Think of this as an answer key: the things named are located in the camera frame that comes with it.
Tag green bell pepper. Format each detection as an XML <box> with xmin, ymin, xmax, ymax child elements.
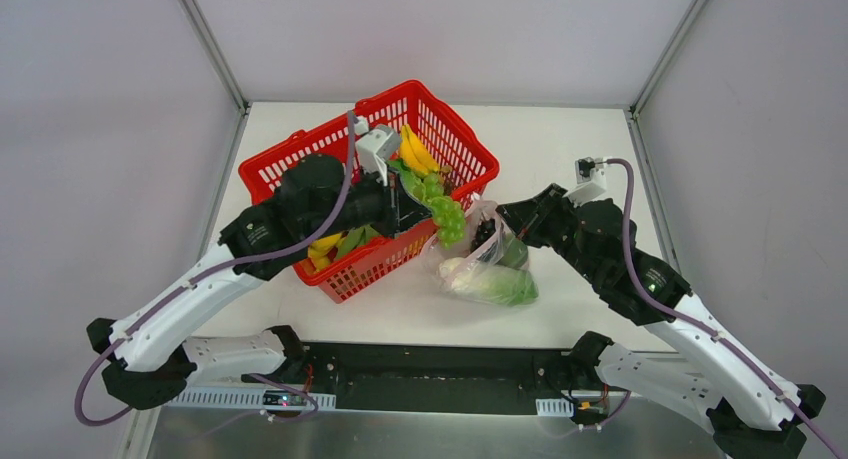
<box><xmin>497</xmin><ymin>236</ymin><xmax>529</xmax><ymax>270</ymax></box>

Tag green grape bunch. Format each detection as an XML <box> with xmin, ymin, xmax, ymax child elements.
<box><xmin>400</xmin><ymin>170</ymin><xmax>466</xmax><ymax>248</ymax></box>

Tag dark purple grape bunch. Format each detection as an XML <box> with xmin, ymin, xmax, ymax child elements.
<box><xmin>471</xmin><ymin>218</ymin><xmax>499</xmax><ymax>253</ymax></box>

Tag red plastic shopping basket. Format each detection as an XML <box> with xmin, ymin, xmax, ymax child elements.
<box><xmin>238</xmin><ymin>80</ymin><xmax>500</xmax><ymax>303</ymax></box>

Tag clear zip top bag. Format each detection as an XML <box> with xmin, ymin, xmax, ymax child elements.
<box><xmin>421</xmin><ymin>194</ymin><xmax>532</xmax><ymax>299</ymax></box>

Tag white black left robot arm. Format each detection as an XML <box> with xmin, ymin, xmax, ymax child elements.
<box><xmin>87</xmin><ymin>154</ymin><xmax>430</xmax><ymax>410</ymax></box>

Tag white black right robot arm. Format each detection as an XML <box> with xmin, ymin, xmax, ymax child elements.
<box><xmin>497</xmin><ymin>184</ymin><xmax>826</xmax><ymax>458</ymax></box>

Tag green spinach leaves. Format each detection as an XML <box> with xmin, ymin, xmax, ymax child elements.
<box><xmin>335</xmin><ymin>226</ymin><xmax>380</xmax><ymax>261</ymax></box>

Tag yellow banana bunch back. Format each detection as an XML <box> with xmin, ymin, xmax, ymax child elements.
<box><xmin>399</xmin><ymin>124</ymin><xmax>441</xmax><ymax>178</ymax></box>

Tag yellow banana bunch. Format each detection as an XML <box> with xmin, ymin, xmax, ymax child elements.
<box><xmin>307</xmin><ymin>233</ymin><xmax>345</xmax><ymax>272</ymax></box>
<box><xmin>399</xmin><ymin>124</ymin><xmax>441</xmax><ymax>178</ymax></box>

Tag yellow banana bunch front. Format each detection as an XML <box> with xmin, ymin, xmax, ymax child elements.
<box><xmin>307</xmin><ymin>233</ymin><xmax>345</xmax><ymax>272</ymax></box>

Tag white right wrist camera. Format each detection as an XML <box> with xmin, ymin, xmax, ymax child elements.
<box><xmin>565</xmin><ymin>157</ymin><xmax>608</xmax><ymax>207</ymax></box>

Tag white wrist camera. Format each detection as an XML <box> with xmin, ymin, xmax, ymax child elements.
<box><xmin>565</xmin><ymin>157</ymin><xmax>608</xmax><ymax>207</ymax></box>
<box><xmin>353</xmin><ymin>116</ymin><xmax>402</xmax><ymax>186</ymax></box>

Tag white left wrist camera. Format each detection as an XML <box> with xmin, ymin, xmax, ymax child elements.
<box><xmin>353</xmin><ymin>116</ymin><xmax>402</xmax><ymax>186</ymax></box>

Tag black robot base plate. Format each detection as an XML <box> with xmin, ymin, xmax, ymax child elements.
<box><xmin>268</xmin><ymin>342</ymin><xmax>603</xmax><ymax>415</ymax></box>

